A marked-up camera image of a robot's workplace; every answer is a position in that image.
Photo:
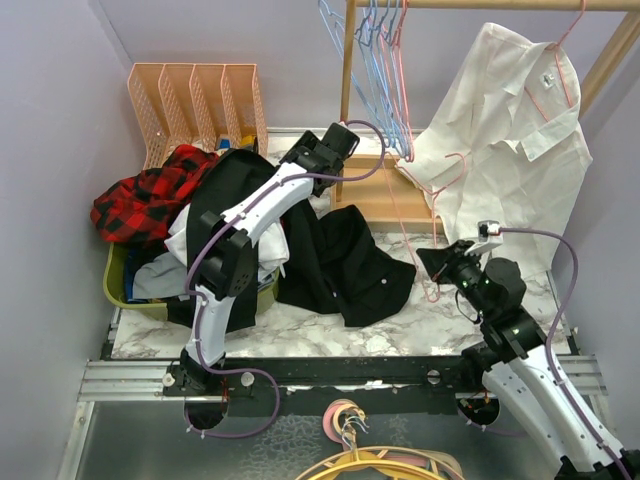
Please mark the blue hanger bundle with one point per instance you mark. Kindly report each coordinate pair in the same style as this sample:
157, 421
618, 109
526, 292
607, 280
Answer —
374, 88

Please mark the pink hanger pile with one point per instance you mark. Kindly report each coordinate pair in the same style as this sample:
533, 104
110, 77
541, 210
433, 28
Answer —
343, 419

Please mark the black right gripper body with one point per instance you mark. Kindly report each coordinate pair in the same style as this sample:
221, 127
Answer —
466, 272

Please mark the pink hanger holding shirt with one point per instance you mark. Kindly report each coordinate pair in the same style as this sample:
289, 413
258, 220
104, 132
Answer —
528, 108

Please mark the pink hanger bundle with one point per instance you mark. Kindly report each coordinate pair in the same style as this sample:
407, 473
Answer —
391, 35

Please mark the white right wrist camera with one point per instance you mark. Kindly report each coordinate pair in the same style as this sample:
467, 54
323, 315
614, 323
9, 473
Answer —
489, 238

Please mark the white hanging shirt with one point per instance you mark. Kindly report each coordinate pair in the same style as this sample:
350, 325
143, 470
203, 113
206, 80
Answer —
474, 164

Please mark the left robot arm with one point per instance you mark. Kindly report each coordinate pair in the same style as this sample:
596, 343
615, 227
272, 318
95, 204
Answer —
226, 263

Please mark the black button shirt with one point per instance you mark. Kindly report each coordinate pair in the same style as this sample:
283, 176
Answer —
334, 265

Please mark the red black plaid shirt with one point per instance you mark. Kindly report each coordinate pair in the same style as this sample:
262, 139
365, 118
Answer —
139, 210

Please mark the peach file organizer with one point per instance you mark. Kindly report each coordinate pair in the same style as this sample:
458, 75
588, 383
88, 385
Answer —
197, 104

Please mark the yellow hanger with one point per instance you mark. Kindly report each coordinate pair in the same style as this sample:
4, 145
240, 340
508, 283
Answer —
362, 458

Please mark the green laundry basket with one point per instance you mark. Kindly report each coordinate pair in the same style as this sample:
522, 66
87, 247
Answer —
118, 286

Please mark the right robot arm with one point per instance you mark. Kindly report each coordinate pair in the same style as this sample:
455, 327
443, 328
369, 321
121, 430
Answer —
515, 363

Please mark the wooden clothes rack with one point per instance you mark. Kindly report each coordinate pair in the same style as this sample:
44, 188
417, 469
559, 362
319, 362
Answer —
389, 203

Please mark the black mounting rail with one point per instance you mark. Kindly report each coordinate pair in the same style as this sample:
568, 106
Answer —
258, 387

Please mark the white crumpled shirt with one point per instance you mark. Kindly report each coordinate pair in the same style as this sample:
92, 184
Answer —
165, 275

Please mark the boxes in organizer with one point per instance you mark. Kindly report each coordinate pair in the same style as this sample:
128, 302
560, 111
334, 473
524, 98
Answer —
249, 142

